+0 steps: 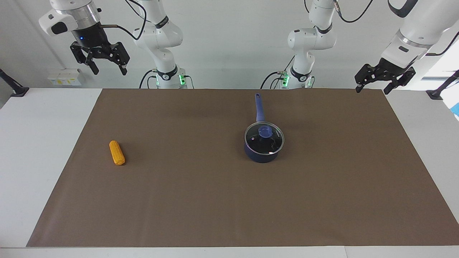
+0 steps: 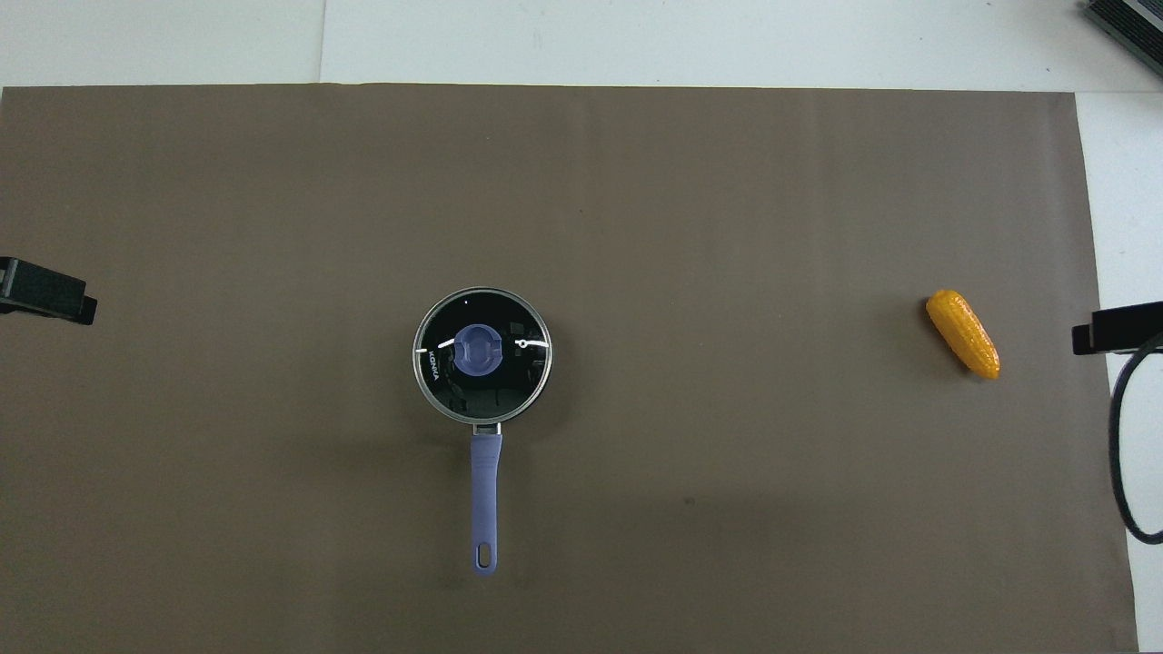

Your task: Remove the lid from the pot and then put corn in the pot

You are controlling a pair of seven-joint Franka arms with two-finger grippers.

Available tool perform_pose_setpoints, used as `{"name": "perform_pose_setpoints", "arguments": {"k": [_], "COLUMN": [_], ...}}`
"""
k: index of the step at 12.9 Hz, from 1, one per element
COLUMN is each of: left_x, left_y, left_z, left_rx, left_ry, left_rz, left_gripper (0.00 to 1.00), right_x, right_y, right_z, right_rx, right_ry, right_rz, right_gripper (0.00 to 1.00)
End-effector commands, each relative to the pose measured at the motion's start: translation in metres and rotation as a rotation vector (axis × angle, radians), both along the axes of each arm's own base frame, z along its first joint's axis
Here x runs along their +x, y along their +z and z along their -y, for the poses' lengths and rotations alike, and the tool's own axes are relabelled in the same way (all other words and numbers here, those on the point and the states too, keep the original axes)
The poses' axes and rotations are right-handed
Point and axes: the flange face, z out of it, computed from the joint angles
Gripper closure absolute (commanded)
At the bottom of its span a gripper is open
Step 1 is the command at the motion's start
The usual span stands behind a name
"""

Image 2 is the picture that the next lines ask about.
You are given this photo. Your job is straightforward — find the dark blue saucepan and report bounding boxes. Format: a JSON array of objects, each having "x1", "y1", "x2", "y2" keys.
[{"x1": 413, "y1": 289, "x2": 552, "y2": 579}]

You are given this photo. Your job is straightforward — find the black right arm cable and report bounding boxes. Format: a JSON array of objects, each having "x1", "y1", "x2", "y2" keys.
[{"x1": 1108, "y1": 332, "x2": 1163, "y2": 546}]

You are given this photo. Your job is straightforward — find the brown table mat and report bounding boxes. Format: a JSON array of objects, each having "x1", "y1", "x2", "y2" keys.
[{"x1": 0, "y1": 84, "x2": 1139, "y2": 654}]

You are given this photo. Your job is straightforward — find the black ribbed device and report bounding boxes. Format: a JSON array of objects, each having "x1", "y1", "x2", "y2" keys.
[{"x1": 1083, "y1": 0, "x2": 1163, "y2": 53}]

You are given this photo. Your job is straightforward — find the yellow toy corn cob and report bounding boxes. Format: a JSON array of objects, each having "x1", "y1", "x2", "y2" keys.
[{"x1": 925, "y1": 289, "x2": 1001, "y2": 381}]

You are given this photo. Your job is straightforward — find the glass lid with blue knob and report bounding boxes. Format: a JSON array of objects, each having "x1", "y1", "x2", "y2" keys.
[{"x1": 413, "y1": 289, "x2": 552, "y2": 425}]

